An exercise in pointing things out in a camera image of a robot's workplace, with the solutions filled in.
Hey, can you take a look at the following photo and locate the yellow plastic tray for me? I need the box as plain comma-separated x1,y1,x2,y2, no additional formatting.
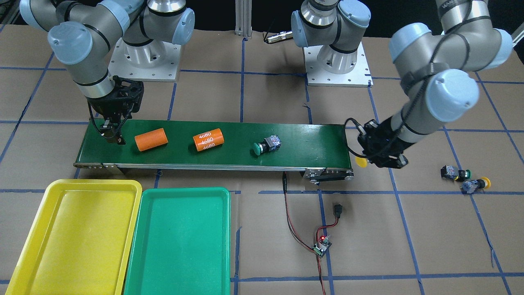
6,179,142,295

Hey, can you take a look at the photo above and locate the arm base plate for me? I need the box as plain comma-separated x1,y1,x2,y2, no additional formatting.
303,43,374,87
108,39,182,82

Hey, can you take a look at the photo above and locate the aluminium frame post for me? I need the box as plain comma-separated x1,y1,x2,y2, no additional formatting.
234,0,252,39

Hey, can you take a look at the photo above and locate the green conveyor belt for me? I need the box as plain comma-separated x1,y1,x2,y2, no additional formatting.
74,120,354,184

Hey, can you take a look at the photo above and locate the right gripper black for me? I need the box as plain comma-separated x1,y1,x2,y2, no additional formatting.
88,75,145,145

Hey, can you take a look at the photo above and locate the orange cylinder labelled 4680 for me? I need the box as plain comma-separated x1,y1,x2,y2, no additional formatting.
192,128,225,152

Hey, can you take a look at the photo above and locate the green plastic tray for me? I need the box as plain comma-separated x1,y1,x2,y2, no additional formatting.
123,187,230,295

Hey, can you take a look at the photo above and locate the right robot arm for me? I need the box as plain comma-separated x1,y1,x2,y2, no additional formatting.
19,0,195,145

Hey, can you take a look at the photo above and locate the yellow push button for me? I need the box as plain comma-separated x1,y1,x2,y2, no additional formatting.
460,177,492,194
355,157,368,168

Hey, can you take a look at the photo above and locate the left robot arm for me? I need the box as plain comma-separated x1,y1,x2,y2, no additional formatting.
291,0,513,169

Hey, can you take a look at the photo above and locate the green push button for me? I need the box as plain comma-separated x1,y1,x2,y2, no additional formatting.
440,166,472,182
251,135,282,156

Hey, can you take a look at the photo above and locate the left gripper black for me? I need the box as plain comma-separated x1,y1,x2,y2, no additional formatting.
357,120,408,168

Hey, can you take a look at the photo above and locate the small motor controller board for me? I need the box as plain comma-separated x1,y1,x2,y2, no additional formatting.
312,235,332,258

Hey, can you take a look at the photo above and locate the red black wire cable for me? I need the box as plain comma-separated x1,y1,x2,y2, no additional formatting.
282,172,344,295

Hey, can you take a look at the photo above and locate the plain orange cylinder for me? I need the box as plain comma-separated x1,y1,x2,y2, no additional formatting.
134,128,169,152

